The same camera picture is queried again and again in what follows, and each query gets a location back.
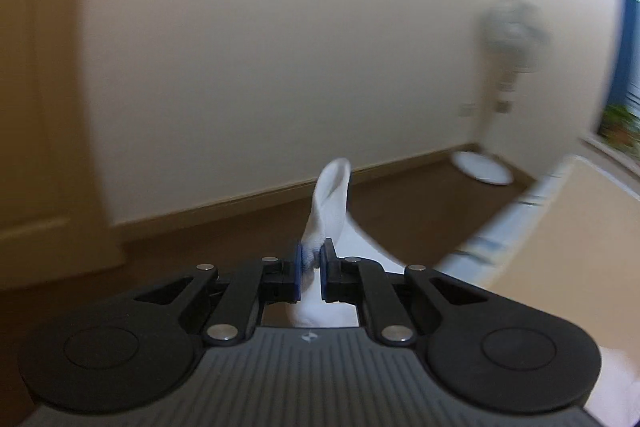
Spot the white polo shirt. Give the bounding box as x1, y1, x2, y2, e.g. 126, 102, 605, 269
288, 158, 639, 426

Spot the wooden door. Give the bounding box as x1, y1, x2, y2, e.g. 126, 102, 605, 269
1, 0, 125, 291

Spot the beige bed mattress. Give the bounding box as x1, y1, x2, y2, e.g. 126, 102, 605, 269
434, 152, 640, 368

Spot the white standing fan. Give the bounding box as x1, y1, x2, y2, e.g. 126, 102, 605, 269
451, 0, 552, 186

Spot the potted green plant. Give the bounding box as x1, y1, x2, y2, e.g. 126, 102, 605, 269
598, 104, 639, 154

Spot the blue curtain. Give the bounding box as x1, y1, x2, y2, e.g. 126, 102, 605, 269
608, 0, 639, 117

